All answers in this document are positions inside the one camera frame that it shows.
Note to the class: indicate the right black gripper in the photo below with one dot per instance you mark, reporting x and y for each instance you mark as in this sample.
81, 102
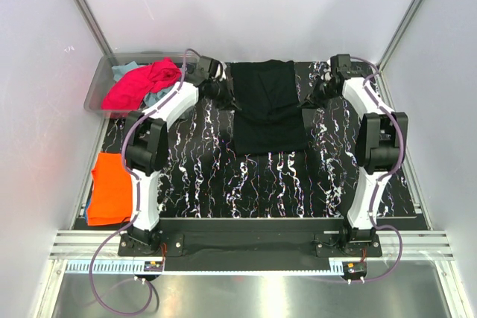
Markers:
311, 100

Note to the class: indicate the aluminium frame post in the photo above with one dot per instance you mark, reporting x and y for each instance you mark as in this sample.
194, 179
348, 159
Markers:
93, 25
399, 33

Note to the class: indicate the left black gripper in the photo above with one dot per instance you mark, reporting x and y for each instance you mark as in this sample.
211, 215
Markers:
228, 103

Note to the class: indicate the white slotted cable duct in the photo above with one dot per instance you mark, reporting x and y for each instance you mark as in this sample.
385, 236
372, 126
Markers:
171, 267

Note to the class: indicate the left aluminium frame post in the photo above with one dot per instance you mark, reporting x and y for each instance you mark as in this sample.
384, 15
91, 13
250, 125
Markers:
93, 25

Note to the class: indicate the folded orange t-shirt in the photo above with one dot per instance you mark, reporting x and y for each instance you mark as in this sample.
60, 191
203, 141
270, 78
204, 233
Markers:
111, 199

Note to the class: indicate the grey-blue t-shirt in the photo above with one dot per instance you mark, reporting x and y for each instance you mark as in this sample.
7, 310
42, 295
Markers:
123, 70

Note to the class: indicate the right aluminium frame post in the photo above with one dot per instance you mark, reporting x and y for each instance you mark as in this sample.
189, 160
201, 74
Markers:
399, 33

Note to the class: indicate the clear plastic bin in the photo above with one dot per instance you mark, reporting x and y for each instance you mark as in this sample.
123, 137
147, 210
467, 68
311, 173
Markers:
138, 85

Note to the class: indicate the black polo shirt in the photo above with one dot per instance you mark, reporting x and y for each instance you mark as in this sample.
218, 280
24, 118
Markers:
269, 119

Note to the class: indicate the pink t-shirt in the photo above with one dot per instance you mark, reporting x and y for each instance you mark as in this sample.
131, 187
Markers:
138, 83

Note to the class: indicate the black marbled table mat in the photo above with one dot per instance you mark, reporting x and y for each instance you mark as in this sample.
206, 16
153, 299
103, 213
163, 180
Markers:
206, 178

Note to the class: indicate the aluminium front rail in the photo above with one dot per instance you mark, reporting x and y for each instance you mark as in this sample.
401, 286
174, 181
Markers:
432, 245

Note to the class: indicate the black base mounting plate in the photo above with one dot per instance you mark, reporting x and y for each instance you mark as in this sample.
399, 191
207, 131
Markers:
323, 237

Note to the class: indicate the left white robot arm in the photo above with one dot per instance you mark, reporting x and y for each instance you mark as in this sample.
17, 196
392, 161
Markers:
145, 147

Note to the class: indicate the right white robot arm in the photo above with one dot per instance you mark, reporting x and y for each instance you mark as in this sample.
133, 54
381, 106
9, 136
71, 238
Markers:
379, 149

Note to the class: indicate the folded blue t-shirt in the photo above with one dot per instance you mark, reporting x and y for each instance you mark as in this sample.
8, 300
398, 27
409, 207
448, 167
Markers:
86, 213

